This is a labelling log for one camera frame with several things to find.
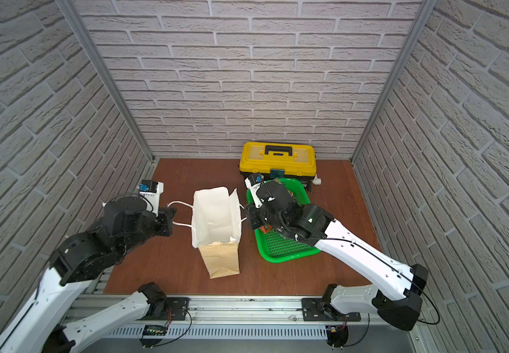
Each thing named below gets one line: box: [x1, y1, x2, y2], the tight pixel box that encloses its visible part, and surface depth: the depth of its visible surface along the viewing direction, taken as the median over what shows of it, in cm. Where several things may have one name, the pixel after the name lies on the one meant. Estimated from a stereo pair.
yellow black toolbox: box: [239, 141, 318, 192], surface depth 99 cm
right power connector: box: [325, 324, 350, 351], surface depth 71 cm
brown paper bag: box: [191, 186, 242, 280], surface depth 74 cm
